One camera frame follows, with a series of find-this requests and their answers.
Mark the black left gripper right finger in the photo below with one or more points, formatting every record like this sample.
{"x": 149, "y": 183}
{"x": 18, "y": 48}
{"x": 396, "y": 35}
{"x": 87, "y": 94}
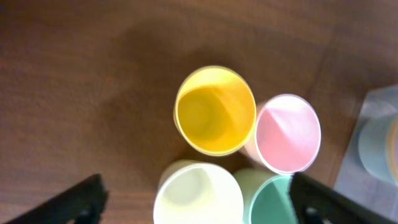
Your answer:
{"x": 314, "y": 202}

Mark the yellow plastic cup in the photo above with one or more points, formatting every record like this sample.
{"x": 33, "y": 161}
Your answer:
{"x": 215, "y": 111}

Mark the pink plastic cup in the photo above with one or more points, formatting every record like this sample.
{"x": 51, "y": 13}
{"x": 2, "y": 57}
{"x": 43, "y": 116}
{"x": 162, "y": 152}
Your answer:
{"x": 287, "y": 135}

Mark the yellow plastic bowl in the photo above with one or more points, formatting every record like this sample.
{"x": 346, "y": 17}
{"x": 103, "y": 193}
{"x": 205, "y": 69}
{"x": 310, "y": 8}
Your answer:
{"x": 391, "y": 151}

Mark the cream plastic cup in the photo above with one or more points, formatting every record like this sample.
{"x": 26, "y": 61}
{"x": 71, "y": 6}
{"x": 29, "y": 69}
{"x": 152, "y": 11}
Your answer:
{"x": 194, "y": 192}

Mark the green plastic cup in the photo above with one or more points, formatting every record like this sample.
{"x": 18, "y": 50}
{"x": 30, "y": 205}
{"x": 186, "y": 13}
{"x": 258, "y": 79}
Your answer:
{"x": 266, "y": 197}

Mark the clear plastic container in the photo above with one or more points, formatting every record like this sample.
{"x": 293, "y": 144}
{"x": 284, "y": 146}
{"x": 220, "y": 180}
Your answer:
{"x": 365, "y": 175}

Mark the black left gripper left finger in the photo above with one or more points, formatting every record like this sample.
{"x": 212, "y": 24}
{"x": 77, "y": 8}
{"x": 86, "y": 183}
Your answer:
{"x": 83, "y": 203}

